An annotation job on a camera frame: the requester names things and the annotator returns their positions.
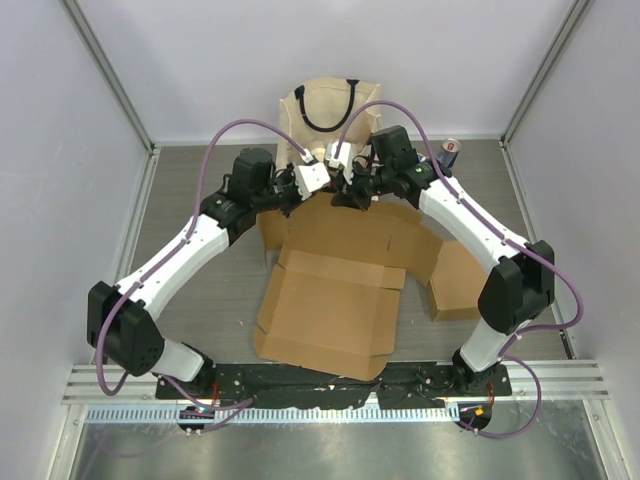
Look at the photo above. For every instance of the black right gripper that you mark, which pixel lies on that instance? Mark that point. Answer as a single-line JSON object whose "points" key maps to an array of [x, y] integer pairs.
{"points": [[352, 198]]}

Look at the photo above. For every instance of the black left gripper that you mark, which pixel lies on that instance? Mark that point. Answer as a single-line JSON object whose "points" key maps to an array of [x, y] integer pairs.
{"points": [[289, 175]]}

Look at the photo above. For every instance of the spare cardboard blank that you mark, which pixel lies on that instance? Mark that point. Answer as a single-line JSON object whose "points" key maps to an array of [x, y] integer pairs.
{"points": [[332, 300]]}

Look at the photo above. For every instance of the brown cardboard box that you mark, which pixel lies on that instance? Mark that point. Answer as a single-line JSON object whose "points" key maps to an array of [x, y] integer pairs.
{"points": [[455, 285]]}

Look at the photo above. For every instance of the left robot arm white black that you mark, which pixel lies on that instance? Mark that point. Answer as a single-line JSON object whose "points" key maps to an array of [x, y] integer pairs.
{"points": [[122, 318]]}

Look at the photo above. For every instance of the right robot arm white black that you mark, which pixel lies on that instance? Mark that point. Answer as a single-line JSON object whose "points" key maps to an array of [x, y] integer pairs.
{"points": [[520, 276]]}

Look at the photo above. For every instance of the tape roll in bag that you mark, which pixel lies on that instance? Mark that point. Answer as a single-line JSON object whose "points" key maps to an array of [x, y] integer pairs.
{"points": [[317, 149]]}

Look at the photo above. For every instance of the beige canvas tote bag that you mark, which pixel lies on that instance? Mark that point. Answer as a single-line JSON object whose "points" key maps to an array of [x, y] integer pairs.
{"points": [[318, 110]]}

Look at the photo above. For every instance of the silver blue drink can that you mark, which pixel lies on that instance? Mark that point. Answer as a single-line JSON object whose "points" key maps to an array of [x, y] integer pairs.
{"points": [[448, 152]]}

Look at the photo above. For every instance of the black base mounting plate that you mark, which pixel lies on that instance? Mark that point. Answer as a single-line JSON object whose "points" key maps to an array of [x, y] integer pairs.
{"points": [[400, 385]]}

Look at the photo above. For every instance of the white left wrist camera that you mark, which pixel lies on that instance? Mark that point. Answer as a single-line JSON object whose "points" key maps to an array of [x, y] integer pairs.
{"points": [[310, 176]]}

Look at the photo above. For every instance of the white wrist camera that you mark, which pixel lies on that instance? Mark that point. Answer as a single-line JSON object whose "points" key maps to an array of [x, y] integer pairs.
{"points": [[310, 176], [339, 157]]}

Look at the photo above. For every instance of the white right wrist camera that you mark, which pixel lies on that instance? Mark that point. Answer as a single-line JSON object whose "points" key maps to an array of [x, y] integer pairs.
{"points": [[339, 157]]}

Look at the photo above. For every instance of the white slotted cable duct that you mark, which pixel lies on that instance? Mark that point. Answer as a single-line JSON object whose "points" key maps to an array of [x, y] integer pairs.
{"points": [[187, 414]]}

